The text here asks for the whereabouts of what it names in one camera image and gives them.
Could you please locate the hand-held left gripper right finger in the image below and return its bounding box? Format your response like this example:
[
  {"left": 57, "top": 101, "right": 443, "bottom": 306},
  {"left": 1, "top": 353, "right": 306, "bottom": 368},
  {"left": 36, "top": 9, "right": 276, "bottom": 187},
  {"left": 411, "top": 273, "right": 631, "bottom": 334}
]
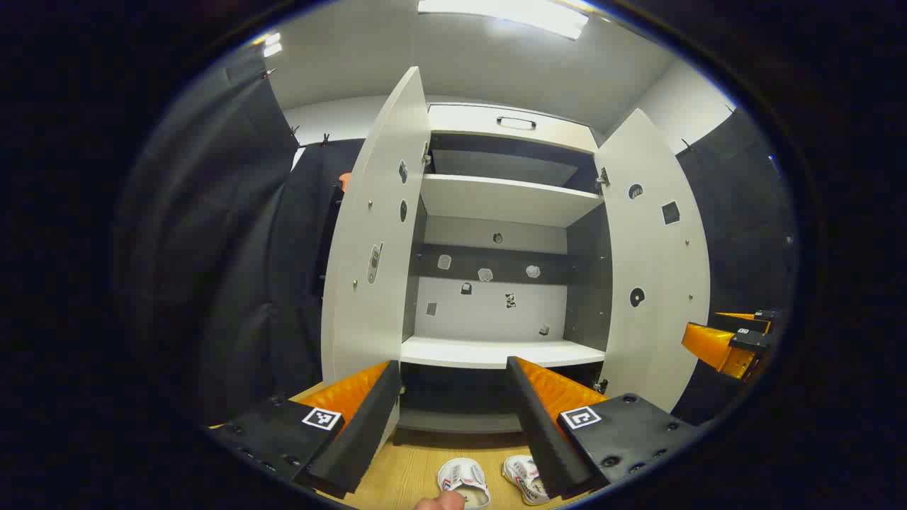
[{"left": 505, "top": 356, "right": 702, "bottom": 500}]

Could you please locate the black backdrop cloth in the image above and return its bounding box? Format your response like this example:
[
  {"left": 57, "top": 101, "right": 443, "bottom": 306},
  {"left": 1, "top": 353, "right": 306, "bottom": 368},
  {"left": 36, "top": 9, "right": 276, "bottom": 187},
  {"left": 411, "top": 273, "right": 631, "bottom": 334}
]
[{"left": 117, "top": 42, "right": 800, "bottom": 429}]

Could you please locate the white canvas shoe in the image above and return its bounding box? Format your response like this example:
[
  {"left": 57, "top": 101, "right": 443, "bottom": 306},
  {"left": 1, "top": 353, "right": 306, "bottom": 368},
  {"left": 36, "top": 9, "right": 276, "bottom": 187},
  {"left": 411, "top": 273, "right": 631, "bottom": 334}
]
[
  {"left": 436, "top": 458, "right": 491, "bottom": 509},
  {"left": 502, "top": 455, "right": 551, "bottom": 506}
]

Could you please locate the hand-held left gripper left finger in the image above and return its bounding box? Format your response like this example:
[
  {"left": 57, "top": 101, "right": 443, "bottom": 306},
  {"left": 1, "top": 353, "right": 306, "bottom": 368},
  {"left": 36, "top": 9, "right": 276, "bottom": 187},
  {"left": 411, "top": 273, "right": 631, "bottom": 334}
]
[{"left": 208, "top": 360, "right": 402, "bottom": 501}]

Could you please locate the white shoe cabinet door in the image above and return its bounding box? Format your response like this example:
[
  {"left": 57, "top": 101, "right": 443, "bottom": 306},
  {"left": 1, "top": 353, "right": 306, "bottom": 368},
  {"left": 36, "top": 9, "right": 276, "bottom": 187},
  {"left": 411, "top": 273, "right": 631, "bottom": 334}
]
[
  {"left": 594, "top": 108, "right": 711, "bottom": 413},
  {"left": 321, "top": 66, "right": 432, "bottom": 454}
]

